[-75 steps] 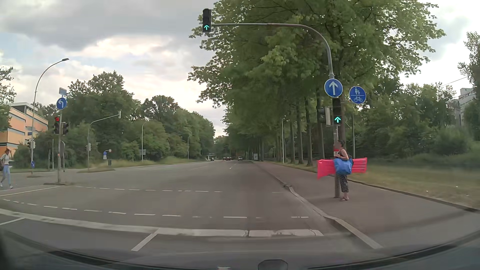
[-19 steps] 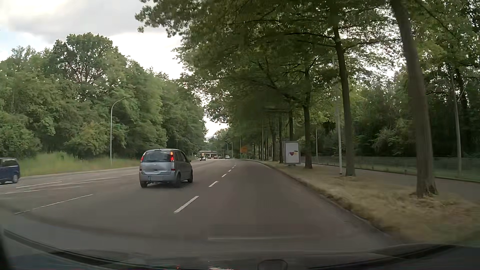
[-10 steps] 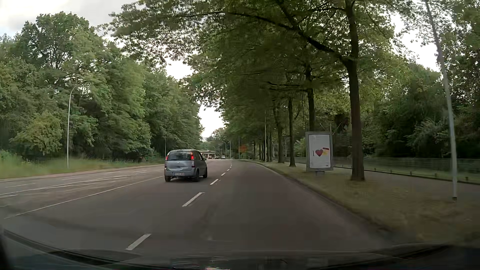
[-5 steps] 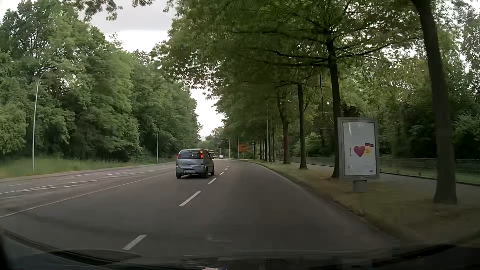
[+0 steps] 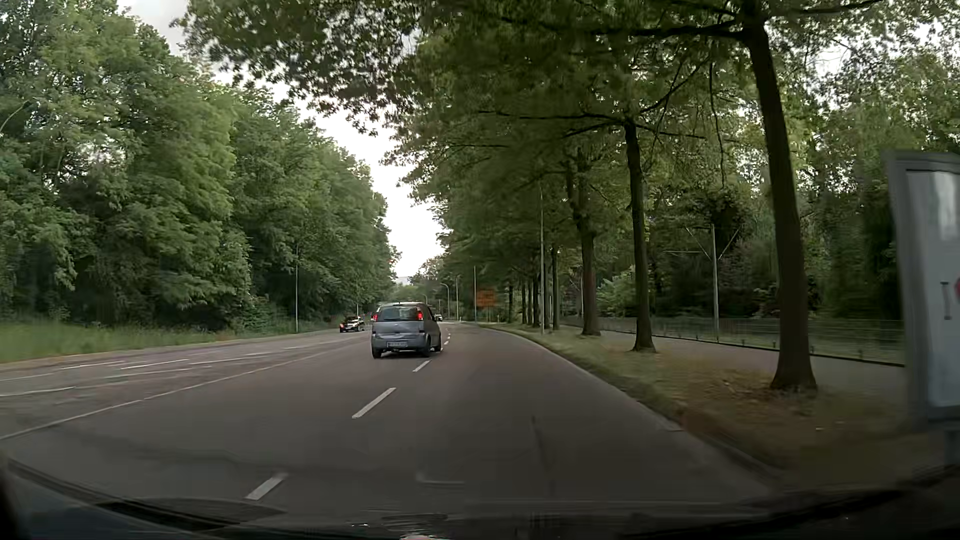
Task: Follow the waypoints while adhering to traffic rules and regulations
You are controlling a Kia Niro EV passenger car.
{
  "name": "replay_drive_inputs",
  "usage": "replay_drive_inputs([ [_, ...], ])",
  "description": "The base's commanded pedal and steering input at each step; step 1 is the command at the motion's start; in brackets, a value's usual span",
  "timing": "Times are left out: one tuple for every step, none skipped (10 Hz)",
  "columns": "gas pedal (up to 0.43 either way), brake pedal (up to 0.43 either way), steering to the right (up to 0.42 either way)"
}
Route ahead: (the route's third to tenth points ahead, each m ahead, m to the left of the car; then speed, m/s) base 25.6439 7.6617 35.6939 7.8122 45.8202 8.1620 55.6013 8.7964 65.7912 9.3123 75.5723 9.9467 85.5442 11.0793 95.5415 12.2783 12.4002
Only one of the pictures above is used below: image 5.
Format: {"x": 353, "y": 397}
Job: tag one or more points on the grey paved footpath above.
{"x": 840, "y": 371}

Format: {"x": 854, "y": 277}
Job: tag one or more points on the metal railing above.
{"x": 825, "y": 336}

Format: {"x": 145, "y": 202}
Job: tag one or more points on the dark car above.
{"x": 351, "y": 324}

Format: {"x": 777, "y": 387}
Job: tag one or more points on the row of tall trees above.
{"x": 637, "y": 150}

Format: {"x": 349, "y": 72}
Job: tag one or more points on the row of lamp posts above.
{"x": 541, "y": 262}

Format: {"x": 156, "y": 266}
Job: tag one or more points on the wood of green trees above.
{"x": 150, "y": 195}

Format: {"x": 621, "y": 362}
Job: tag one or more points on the grass verge by the wood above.
{"x": 90, "y": 337}

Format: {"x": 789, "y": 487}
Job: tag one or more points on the grey advertising display panel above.
{"x": 930, "y": 292}

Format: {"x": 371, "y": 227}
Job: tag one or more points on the grey lamp post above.
{"x": 296, "y": 296}

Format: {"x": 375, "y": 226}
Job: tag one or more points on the grey pole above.
{"x": 715, "y": 277}

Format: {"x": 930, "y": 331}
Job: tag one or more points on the road markings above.
{"x": 373, "y": 403}

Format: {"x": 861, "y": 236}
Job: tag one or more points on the orange sign board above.
{"x": 486, "y": 298}

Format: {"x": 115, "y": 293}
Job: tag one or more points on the grass verge with tree row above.
{"x": 750, "y": 412}

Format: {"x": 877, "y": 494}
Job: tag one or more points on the grey asphalt road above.
{"x": 487, "y": 420}

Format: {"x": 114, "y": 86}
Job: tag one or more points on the grey small car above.
{"x": 405, "y": 330}

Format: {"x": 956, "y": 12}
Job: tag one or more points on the car's own bonnet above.
{"x": 480, "y": 525}

